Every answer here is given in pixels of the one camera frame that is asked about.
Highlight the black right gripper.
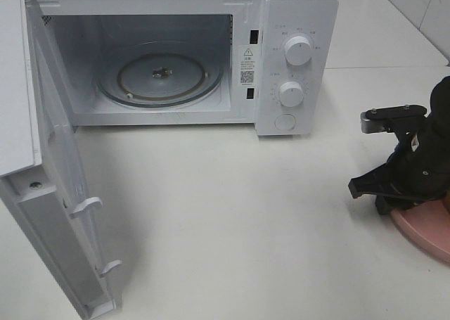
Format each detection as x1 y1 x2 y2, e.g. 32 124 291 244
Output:
348 123 449 215

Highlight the pink round plate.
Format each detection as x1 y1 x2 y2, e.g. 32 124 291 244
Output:
390 192 449 264

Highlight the round white door button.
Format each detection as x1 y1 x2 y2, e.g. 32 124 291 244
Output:
274 114 296 131

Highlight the white microwave door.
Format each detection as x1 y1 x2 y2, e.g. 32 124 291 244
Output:
1 0 121 319

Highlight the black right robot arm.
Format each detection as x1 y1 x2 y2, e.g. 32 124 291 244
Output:
348 77 449 215

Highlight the lower white round knob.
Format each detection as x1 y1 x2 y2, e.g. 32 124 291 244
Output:
278 81 304 108

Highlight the white round knob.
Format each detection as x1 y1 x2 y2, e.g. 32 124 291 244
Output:
278 81 304 108
284 34 313 66

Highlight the upper white round knob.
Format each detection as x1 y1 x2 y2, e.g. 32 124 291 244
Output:
284 34 313 66

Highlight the white microwave oven body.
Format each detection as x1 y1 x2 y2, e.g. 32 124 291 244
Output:
37 0 338 136

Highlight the white warning label sticker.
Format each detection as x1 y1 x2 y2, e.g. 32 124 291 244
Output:
238 45 257 86

